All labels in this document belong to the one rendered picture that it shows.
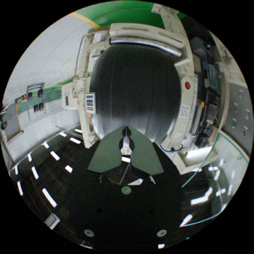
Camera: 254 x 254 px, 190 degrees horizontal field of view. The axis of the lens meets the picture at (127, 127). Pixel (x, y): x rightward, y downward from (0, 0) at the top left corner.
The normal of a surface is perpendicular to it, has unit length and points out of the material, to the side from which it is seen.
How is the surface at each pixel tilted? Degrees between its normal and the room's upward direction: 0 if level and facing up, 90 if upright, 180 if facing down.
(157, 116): 83
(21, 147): 90
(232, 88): 90
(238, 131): 90
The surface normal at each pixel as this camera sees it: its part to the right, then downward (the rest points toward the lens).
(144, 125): 0.00, 0.59
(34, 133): 0.95, 0.18
